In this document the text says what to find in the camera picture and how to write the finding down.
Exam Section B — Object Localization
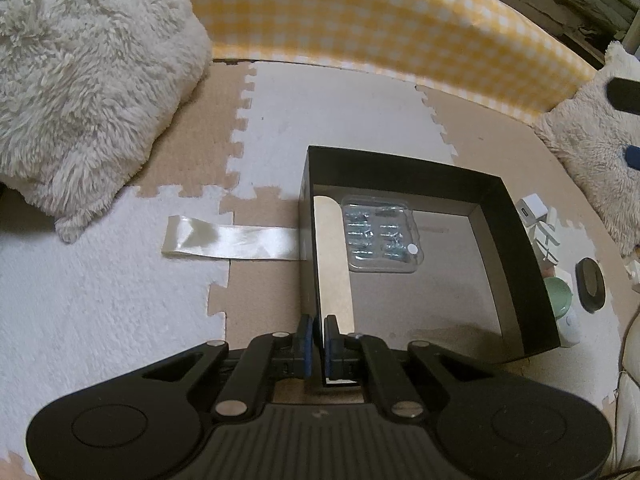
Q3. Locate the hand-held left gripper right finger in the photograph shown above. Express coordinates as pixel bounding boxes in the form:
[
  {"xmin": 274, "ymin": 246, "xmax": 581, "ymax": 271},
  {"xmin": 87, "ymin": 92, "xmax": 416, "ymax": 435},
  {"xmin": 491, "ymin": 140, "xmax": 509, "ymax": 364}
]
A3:
[{"xmin": 324, "ymin": 314, "xmax": 501, "ymax": 418}]

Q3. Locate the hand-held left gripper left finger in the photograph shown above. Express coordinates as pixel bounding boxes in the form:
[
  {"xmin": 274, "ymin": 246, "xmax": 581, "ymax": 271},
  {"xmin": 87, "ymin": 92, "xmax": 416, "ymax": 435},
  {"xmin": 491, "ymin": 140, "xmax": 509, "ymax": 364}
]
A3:
[{"xmin": 142, "ymin": 314, "xmax": 317, "ymax": 418}]

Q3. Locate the beige strip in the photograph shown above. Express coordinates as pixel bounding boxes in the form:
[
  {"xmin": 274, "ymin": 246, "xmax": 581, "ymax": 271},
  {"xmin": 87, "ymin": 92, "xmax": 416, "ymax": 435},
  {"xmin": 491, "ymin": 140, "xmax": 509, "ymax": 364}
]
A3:
[{"xmin": 312, "ymin": 195, "xmax": 362, "ymax": 387}]

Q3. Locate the black oval case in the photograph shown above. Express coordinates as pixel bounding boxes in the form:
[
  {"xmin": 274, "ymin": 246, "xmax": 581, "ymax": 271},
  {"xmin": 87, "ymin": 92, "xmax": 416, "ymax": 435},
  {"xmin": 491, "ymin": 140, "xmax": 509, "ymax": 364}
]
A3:
[{"xmin": 575, "ymin": 256, "xmax": 608, "ymax": 315}]

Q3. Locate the green round container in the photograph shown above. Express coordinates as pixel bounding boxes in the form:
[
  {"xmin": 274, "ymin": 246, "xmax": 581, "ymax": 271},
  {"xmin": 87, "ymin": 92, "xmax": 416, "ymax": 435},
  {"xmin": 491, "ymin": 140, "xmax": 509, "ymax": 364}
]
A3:
[{"xmin": 544, "ymin": 276, "xmax": 573, "ymax": 323}]

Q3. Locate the black cardboard box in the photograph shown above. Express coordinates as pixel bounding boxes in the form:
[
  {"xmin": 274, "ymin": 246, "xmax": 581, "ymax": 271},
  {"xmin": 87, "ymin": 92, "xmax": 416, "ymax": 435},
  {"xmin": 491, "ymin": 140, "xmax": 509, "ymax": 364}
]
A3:
[{"xmin": 299, "ymin": 145, "xmax": 562, "ymax": 391}]

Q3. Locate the small white fluffy cushion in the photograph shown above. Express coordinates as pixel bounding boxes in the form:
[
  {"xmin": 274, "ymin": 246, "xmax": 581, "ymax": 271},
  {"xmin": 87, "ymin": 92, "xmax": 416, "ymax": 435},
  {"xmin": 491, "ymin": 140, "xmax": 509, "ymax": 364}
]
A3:
[{"xmin": 532, "ymin": 40, "xmax": 640, "ymax": 258}]

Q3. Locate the white charger adapter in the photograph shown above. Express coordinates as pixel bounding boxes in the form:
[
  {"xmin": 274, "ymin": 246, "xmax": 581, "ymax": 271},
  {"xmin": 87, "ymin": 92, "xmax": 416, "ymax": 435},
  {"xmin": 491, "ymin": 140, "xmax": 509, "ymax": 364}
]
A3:
[{"xmin": 517, "ymin": 194, "xmax": 551, "ymax": 226}]

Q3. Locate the clear plastic screw case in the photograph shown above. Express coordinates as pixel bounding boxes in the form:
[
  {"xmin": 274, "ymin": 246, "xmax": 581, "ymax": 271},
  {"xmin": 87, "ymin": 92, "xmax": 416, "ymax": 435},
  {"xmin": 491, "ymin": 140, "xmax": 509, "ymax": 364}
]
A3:
[{"xmin": 341, "ymin": 195, "xmax": 426, "ymax": 275}]

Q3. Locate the clear plastic film strip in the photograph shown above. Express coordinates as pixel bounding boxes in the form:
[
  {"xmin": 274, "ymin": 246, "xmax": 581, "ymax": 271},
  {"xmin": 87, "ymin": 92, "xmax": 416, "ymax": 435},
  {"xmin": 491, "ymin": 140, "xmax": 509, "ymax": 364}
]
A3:
[{"xmin": 160, "ymin": 215, "xmax": 308, "ymax": 262}]

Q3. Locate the foam puzzle floor mat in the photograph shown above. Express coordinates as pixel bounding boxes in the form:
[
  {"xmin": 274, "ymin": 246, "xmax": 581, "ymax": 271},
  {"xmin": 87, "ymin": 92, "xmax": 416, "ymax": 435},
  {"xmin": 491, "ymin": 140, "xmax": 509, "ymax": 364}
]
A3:
[{"xmin": 0, "ymin": 60, "xmax": 640, "ymax": 480}]

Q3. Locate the yellow checked padded bumper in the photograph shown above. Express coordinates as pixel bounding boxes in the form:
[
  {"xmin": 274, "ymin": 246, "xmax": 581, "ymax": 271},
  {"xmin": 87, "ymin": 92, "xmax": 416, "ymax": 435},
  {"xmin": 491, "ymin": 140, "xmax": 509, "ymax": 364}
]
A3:
[{"xmin": 172, "ymin": 0, "xmax": 598, "ymax": 126}]

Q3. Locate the large white fluffy cushion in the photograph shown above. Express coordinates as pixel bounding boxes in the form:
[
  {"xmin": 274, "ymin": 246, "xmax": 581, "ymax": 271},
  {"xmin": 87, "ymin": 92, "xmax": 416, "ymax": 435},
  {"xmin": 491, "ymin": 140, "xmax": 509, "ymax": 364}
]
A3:
[{"xmin": 0, "ymin": 0, "xmax": 213, "ymax": 245}]

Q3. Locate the thin dark cable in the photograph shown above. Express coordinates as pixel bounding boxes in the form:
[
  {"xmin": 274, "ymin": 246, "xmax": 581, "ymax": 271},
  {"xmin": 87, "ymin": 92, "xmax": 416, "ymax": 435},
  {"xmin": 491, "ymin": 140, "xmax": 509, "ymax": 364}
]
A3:
[{"xmin": 617, "ymin": 310, "xmax": 640, "ymax": 376}]

